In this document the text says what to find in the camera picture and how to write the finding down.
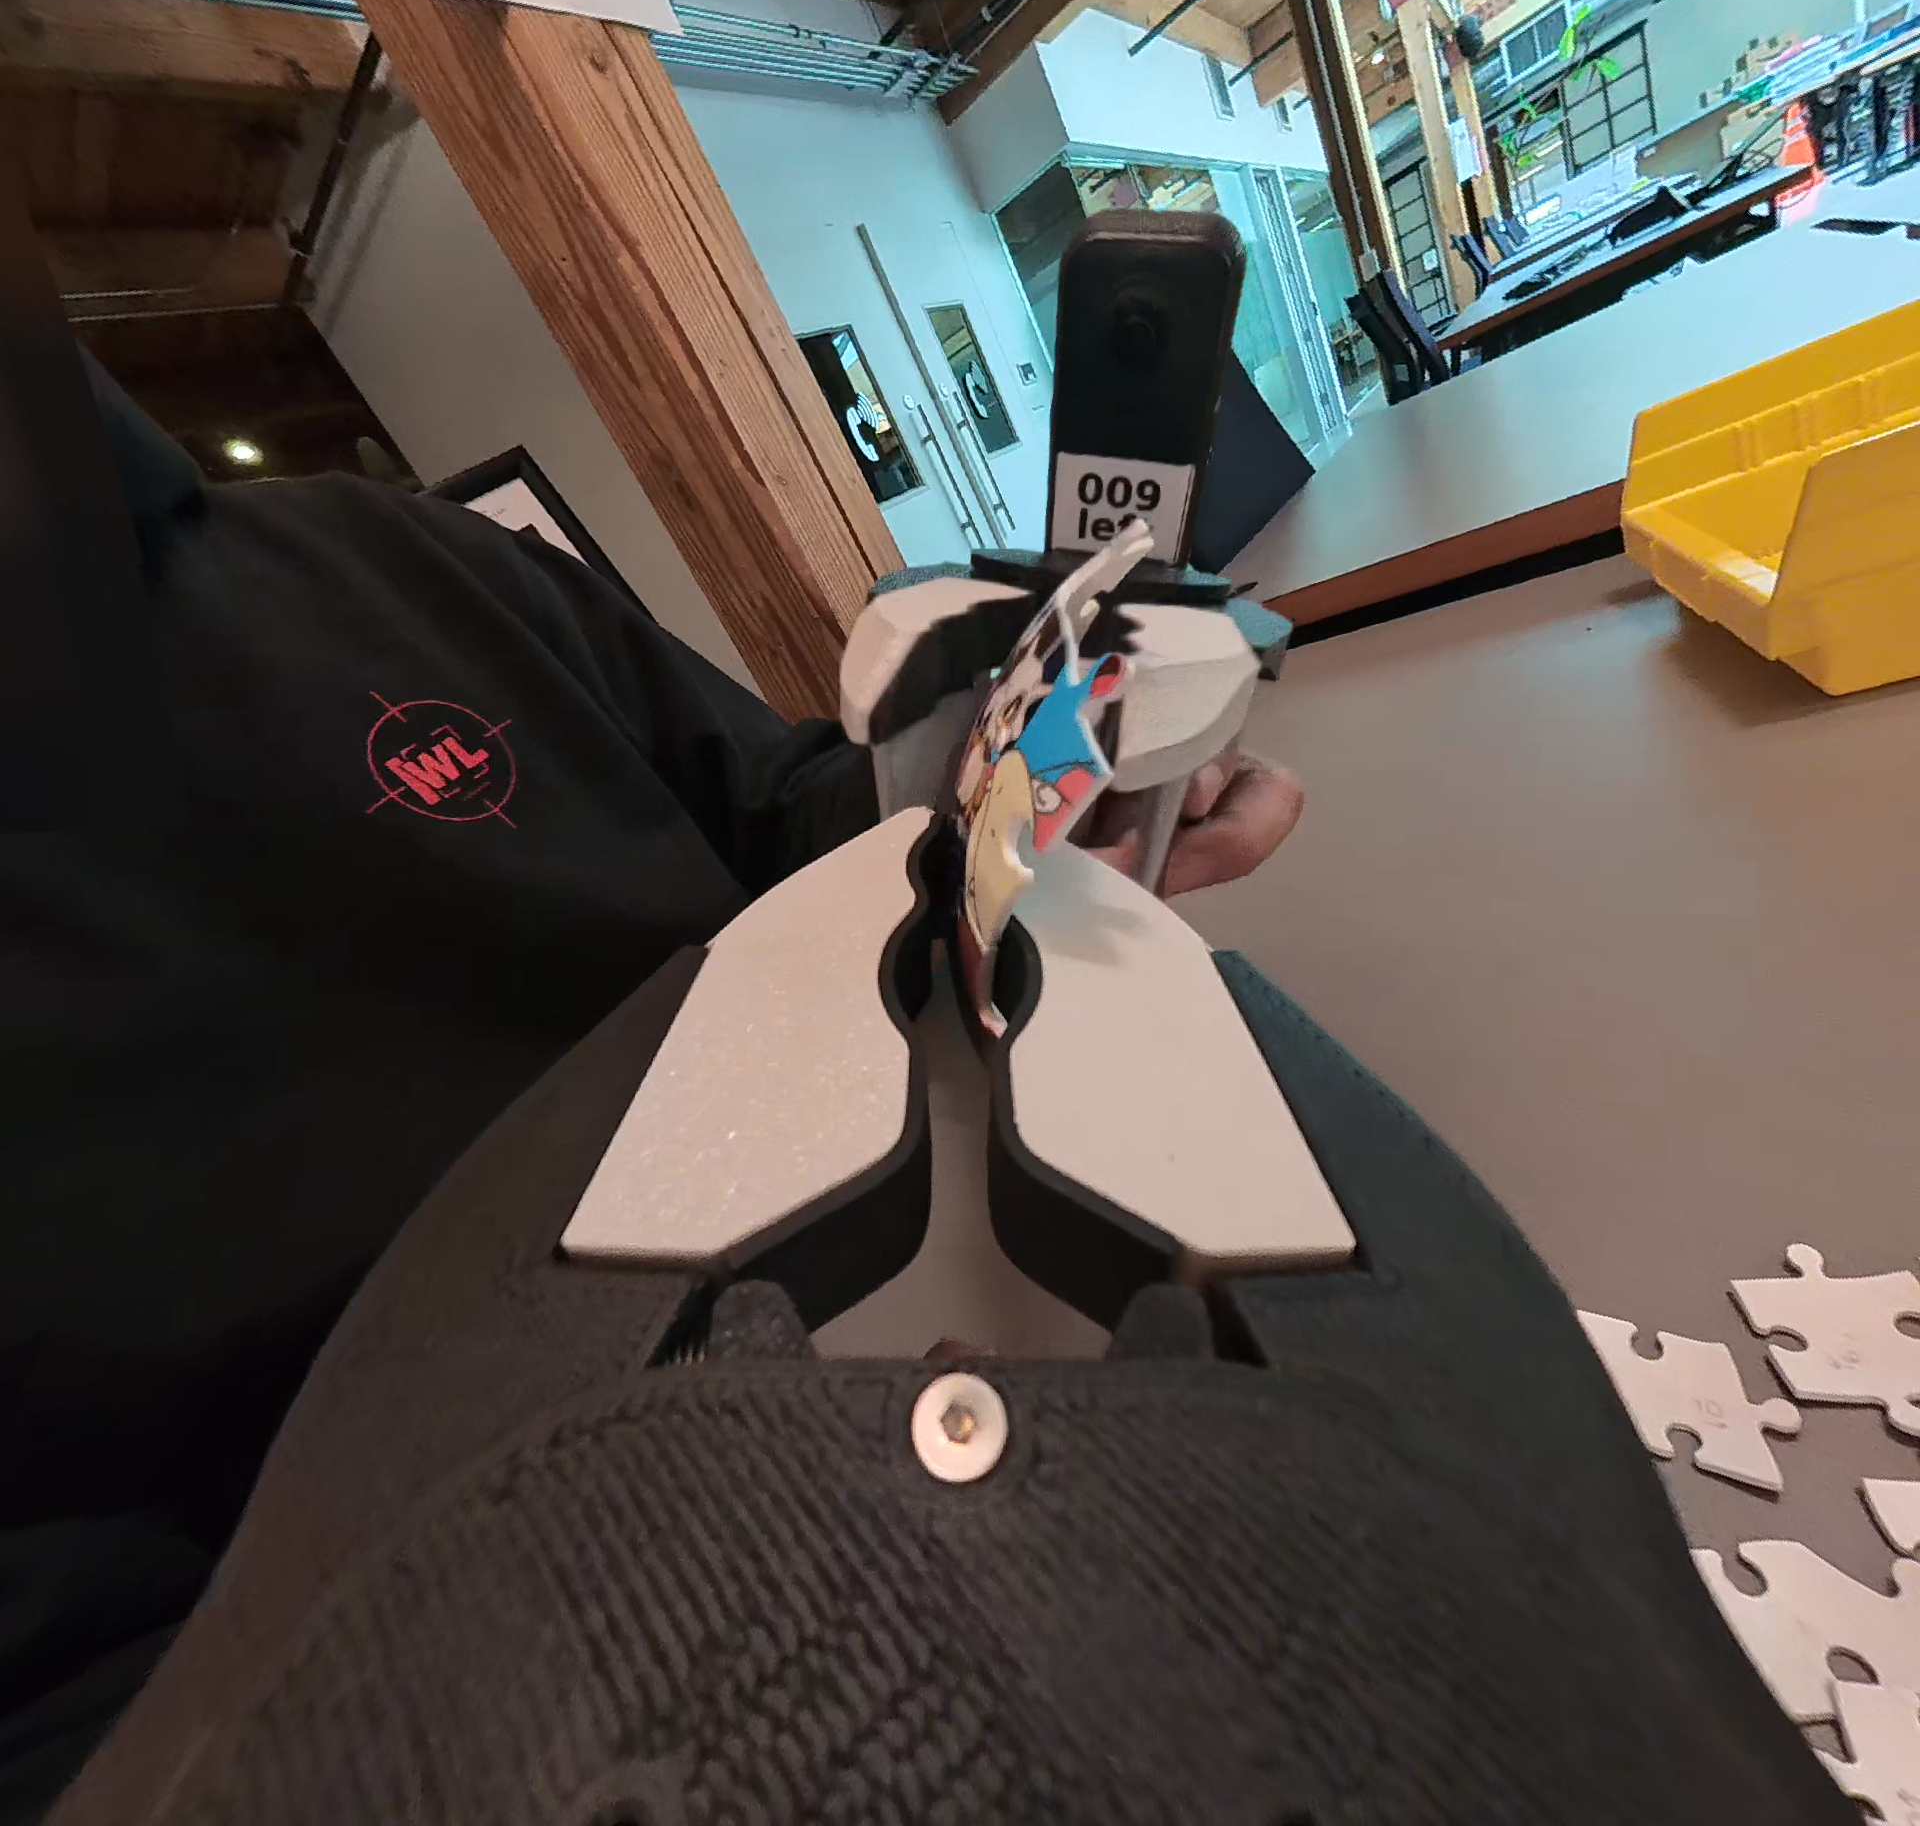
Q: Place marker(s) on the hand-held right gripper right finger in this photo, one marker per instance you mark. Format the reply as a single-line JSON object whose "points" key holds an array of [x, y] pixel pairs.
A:
{"points": [[1170, 1090]]}

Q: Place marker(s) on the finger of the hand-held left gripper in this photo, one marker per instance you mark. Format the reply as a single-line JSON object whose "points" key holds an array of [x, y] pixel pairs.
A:
{"points": [[900, 640], [1192, 687]]}

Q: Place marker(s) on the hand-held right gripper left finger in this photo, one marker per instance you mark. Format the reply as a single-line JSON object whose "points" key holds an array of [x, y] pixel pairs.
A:
{"points": [[750, 1090]]}

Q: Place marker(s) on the curved assembled puzzle section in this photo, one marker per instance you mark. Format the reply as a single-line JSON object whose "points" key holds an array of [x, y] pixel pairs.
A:
{"points": [[1051, 722]]}

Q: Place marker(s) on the pile of white puzzle pieces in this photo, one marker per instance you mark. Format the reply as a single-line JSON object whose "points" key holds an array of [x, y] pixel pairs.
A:
{"points": [[1681, 1391]]}

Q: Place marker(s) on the person's left forearm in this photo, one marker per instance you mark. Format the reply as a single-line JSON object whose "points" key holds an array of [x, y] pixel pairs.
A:
{"points": [[811, 792]]}

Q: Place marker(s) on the person's left hand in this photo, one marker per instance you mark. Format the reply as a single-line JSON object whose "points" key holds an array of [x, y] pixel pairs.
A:
{"points": [[1246, 805]]}

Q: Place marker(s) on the black office chair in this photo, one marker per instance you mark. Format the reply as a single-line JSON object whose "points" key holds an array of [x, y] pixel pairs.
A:
{"points": [[1260, 475]]}

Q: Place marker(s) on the grey table with wooden edge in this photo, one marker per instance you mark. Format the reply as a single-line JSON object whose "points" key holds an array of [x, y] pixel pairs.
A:
{"points": [[1500, 431]]}

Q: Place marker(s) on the person's black sweatshirt torso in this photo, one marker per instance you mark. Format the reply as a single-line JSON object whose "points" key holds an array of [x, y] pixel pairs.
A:
{"points": [[301, 957]]}

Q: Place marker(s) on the metal conduit pipes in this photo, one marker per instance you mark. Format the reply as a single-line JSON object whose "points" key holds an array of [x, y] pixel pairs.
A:
{"points": [[781, 49]]}

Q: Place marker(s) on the black workbench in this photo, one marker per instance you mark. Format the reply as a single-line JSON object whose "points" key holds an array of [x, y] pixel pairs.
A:
{"points": [[1621, 257]]}

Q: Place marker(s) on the yellow plastic bin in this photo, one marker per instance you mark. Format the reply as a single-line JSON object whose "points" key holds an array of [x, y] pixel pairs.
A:
{"points": [[1771, 506]]}

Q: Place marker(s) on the orange traffic cone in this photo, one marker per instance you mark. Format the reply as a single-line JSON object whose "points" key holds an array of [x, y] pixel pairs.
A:
{"points": [[1797, 138]]}

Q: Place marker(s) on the black picture frame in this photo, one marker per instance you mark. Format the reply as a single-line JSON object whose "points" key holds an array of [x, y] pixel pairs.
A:
{"points": [[525, 506]]}

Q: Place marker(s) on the wooden post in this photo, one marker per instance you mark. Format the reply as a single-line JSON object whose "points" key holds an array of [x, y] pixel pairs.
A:
{"points": [[600, 280]]}

